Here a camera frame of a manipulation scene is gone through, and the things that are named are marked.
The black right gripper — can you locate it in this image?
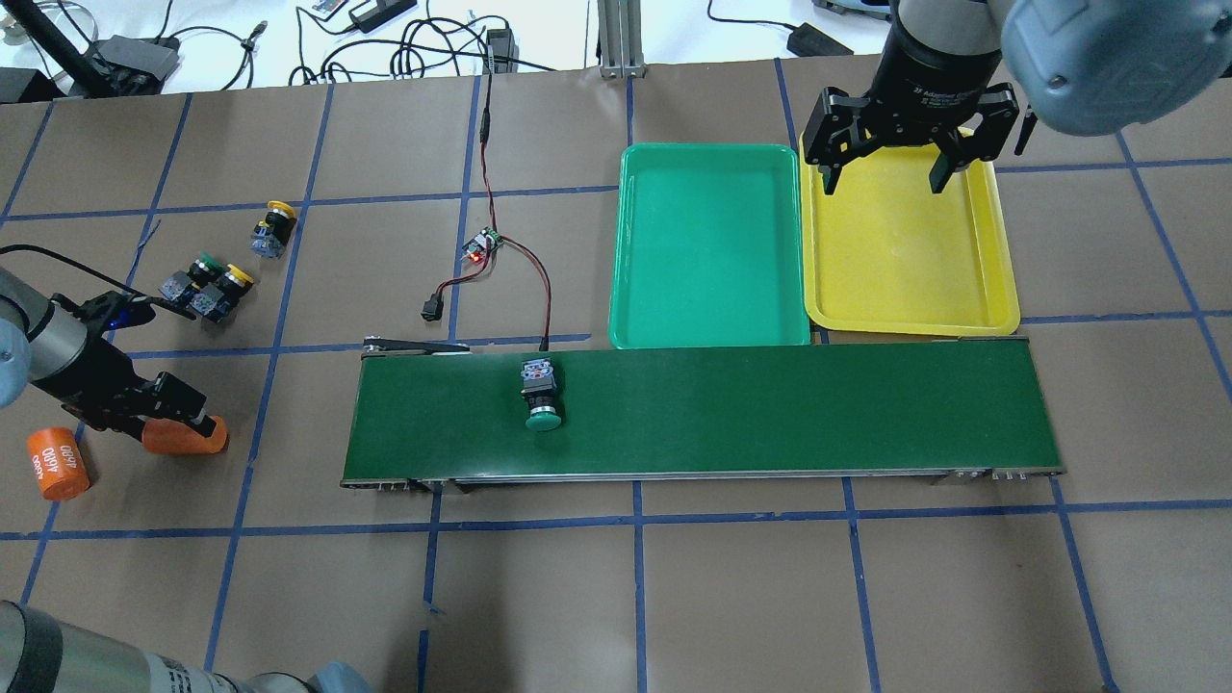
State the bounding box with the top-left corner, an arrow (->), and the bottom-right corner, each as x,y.
804,18 -> 1020,194

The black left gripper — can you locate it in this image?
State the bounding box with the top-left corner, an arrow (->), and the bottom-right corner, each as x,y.
34,293 -> 221,440

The plain orange cylinder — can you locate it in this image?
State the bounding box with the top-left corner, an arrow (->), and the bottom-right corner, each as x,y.
140,416 -> 229,456

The yellow push button switch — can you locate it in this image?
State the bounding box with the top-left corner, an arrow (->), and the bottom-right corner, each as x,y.
188,264 -> 256,324

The orange cylinder marked 4680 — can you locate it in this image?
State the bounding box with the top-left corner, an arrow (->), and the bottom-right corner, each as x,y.
26,425 -> 91,501

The green push button switch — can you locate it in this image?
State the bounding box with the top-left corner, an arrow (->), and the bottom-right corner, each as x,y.
520,358 -> 563,432

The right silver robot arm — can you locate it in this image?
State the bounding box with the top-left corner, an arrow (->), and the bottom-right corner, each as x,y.
801,1 -> 1231,194

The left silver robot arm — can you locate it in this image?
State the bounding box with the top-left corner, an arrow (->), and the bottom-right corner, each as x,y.
2,271 -> 370,692

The yellow plastic tray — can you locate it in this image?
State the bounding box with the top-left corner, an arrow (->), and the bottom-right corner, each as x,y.
798,146 -> 1021,337

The green plastic tray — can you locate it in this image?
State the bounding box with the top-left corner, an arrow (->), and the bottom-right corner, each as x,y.
609,143 -> 812,349

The green conveyor belt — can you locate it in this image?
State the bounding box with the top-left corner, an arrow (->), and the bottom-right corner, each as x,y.
340,338 -> 1064,490

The small controller circuit board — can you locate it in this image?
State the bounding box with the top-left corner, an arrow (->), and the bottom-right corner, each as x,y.
462,224 -> 504,265

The black cable connector plug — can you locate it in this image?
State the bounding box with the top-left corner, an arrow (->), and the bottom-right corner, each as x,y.
420,293 -> 444,321

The aluminium frame post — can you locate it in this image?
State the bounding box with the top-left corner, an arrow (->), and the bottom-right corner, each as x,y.
598,0 -> 647,80

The red black power cable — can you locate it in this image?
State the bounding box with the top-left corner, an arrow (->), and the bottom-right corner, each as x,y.
420,67 -> 554,351

